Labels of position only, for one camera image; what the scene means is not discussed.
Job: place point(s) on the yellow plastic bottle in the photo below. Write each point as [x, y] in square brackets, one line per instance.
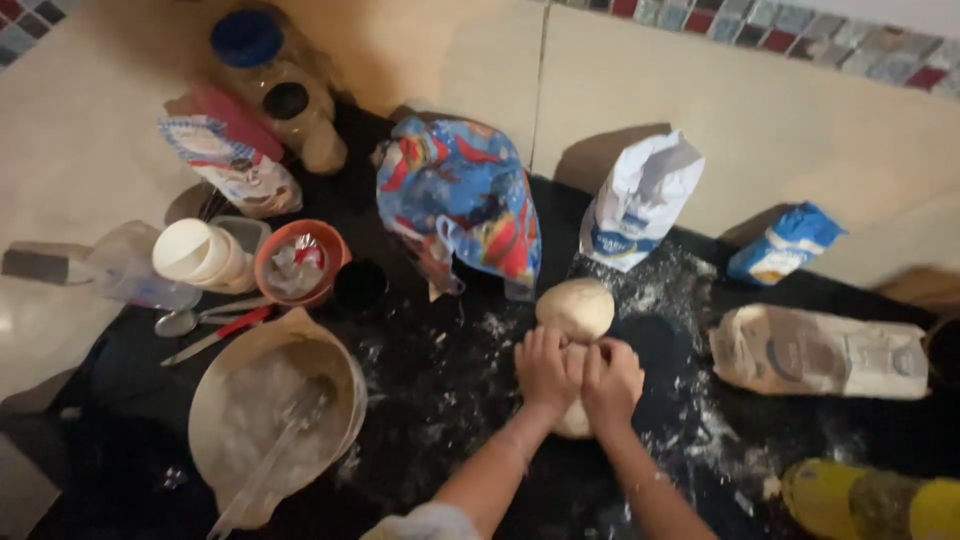
[862, 499]

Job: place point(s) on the white plastic cup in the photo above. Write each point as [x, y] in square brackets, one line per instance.
[199, 255]

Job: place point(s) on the white paper flour bag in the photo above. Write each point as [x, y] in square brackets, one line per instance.
[637, 206]

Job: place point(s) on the metal spoon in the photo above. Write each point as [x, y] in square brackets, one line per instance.
[180, 321]

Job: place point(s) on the white sleeve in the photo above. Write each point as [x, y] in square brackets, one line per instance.
[424, 525]

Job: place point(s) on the person's left hand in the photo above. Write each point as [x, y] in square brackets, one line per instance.
[547, 375]

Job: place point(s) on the dough piece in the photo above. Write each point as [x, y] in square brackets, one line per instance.
[574, 420]

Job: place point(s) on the person's left fingers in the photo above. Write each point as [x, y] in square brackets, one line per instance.
[551, 346]

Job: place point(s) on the beige paper flour bag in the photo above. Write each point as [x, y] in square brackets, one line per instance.
[817, 352]

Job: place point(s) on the blue and white packet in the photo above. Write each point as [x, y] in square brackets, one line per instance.
[784, 244]

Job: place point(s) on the red and white paper bag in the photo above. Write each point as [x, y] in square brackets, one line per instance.
[232, 161]

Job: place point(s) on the person's right fingers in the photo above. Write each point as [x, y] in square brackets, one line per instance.
[609, 356]

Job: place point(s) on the clear plastic container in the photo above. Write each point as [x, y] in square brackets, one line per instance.
[251, 231]

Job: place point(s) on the clear jar with blue lid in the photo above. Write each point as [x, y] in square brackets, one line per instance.
[281, 90]

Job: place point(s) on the black cup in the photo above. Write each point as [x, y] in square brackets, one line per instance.
[360, 285]

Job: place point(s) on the clear measuring jug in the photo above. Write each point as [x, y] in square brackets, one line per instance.
[127, 270]

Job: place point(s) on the person's right hand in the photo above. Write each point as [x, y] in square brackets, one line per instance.
[615, 394]

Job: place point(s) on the crumpled clear wrapper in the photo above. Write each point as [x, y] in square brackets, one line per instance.
[296, 266]

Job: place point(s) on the large beige mixing bowl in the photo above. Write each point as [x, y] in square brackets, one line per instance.
[262, 427]

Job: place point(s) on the colourful printed plastic bag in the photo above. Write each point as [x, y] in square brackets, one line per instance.
[461, 199]

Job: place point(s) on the round dough ball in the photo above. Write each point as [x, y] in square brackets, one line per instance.
[575, 307]

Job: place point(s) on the clear plastic spatula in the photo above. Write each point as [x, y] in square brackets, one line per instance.
[277, 442]

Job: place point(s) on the orange plastic bowl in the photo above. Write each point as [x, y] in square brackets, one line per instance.
[270, 289]

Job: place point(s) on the dark rectangular block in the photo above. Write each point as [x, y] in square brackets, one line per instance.
[41, 264]

